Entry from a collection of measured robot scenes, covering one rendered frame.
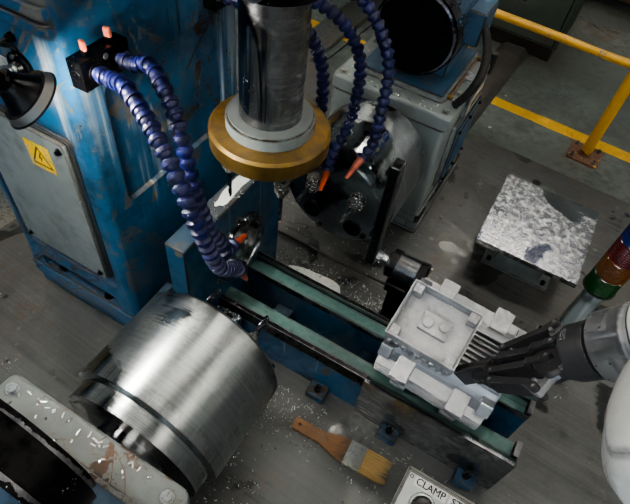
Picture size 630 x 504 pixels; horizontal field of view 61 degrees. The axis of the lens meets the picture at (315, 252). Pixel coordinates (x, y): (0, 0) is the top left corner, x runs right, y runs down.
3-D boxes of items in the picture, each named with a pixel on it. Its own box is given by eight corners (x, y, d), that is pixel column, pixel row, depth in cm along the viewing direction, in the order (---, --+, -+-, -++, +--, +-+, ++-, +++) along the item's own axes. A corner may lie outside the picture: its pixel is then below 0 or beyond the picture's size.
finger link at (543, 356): (569, 368, 71) (567, 376, 70) (501, 381, 79) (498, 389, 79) (550, 348, 70) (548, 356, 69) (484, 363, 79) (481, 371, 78)
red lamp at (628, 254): (604, 261, 97) (617, 245, 94) (610, 240, 101) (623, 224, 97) (638, 276, 96) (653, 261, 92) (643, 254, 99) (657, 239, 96)
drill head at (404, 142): (263, 233, 120) (266, 146, 101) (347, 138, 144) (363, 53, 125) (361, 284, 114) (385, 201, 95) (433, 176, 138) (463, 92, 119)
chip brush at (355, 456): (287, 433, 104) (287, 432, 104) (299, 412, 107) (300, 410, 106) (383, 488, 99) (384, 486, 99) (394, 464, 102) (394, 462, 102)
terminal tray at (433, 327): (383, 341, 91) (383, 332, 84) (415, 289, 93) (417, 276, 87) (448, 379, 88) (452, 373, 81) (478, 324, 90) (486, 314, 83)
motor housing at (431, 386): (373, 374, 104) (370, 358, 87) (421, 292, 109) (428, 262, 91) (467, 432, 99) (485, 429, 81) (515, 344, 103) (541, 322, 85)
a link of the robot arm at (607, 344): (618, 341, 58) (569, 351, 63) (667, 396, 60) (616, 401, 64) (631, 284, 63) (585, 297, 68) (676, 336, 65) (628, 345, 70)
